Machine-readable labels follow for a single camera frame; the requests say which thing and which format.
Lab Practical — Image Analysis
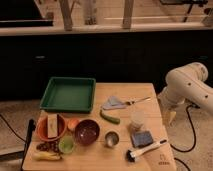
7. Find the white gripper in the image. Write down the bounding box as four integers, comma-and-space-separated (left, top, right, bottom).
157, 87, 184, 126

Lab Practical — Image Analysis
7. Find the light blue towel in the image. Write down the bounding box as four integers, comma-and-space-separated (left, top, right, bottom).
102, 96, 126, 110

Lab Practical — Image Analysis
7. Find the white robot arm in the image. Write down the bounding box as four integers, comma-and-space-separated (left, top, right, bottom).
157, 62, 213, 125

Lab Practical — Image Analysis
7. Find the small metal cup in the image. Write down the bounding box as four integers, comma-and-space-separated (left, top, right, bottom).
105, 131, 119, 148

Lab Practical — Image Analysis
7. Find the light green small cup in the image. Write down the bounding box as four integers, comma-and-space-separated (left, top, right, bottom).
58, 136, 74, 154

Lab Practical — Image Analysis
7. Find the metal fork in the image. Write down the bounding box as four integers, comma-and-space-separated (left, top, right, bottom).
125, 97, 151, 106

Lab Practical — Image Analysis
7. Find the clear plastic jar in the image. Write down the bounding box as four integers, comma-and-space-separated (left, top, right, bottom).
130, 111, 144, 131

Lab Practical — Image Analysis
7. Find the blue sponge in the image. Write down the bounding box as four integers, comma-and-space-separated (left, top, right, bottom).
131, 131, 153, 147

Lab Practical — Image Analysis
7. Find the green cucumber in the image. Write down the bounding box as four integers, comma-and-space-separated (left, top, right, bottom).
100, 110, 120, 124

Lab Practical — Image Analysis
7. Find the dark purple bowl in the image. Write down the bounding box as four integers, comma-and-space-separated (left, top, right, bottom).
74, 119, 100, 146

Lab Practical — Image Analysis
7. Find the orange fruit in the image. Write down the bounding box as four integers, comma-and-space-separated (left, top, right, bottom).
67, 118, 79, 131

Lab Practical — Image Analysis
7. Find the green plastic tray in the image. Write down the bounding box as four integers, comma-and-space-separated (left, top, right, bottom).
40, 77, 96, 113

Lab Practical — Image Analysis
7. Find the wooden block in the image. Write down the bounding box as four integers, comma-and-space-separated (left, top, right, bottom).
47, 114, 58, 138

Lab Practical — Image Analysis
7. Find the orange bowl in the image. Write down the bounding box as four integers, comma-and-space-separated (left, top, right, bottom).
36, 114, 67, 142

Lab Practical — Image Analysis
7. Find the bunch of dark grapes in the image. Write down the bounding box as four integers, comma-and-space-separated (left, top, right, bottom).
36, 141, 59, 153

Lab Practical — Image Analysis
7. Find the yellow banana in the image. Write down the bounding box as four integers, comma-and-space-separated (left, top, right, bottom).
33, 152, 62, 161

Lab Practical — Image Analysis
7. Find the black clamp stand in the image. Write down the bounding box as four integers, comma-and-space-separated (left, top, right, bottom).
0, 119, 36, 165

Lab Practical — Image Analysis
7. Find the black cable right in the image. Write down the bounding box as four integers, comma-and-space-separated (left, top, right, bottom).
169, 103, 201, 154

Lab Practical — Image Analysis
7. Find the black cable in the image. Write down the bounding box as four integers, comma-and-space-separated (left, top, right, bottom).
169, 103, 201, 154
0, 113, 27, 144

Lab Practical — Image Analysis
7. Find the white handled black brush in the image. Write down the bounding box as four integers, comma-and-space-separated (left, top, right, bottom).
126, 139, 167, 162

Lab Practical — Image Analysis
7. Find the black cable left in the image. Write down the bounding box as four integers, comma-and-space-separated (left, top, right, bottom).
0, 113, 27, 144

